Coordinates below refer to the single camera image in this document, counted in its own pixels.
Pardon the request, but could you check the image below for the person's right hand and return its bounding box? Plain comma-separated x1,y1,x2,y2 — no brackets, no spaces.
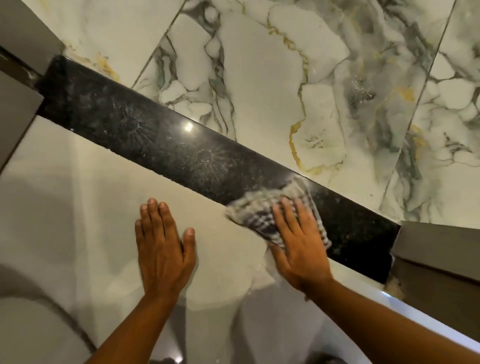
268,197,334,302

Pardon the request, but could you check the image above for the person's left hand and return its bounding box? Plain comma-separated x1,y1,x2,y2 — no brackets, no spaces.
134,198,197,299

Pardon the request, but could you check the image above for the striped grey cleaning cloth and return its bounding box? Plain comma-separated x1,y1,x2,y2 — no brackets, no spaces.
224,176,333,251

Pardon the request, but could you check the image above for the person's right forearm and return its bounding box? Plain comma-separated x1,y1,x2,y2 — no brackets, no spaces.
303,277,480,364

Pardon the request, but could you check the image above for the person's left forearm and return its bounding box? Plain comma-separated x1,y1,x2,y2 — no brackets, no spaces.
85,290,181,364

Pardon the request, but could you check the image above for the black granite ledge strip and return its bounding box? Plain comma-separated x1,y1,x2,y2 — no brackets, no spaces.
37,55,401,285

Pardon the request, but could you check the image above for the grey door frame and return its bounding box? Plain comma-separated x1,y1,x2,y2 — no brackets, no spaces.
383,221,480,343
0,0,65,175

